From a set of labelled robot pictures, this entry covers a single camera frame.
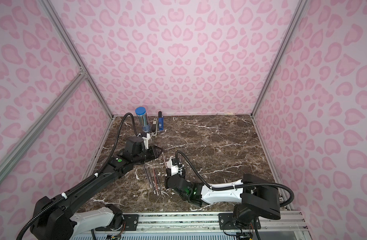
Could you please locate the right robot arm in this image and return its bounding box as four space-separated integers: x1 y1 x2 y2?
164 174 281 229

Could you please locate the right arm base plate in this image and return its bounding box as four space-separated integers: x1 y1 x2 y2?
218 213 261 230

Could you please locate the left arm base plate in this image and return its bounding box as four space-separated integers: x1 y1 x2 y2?
123 214 139 231

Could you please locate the dark pencil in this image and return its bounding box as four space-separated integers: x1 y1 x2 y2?
147 167 158 195
142 164 155 194

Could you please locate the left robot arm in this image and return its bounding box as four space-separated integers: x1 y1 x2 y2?
17 137 163 240

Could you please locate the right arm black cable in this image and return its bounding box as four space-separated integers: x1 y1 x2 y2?
175 150 295 208

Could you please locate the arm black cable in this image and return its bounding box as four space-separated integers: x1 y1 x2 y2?
175 150 295 208
16 112 137 240

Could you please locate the grey clip tool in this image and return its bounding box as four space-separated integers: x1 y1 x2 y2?
150 118 158 136

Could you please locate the blue-capped metal cylinder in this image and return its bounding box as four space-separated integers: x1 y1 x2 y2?
135 107 151 133

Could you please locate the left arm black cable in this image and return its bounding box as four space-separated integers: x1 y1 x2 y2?
16 112 137 240

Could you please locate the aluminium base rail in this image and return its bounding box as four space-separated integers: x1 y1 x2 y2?
48 210 310 240

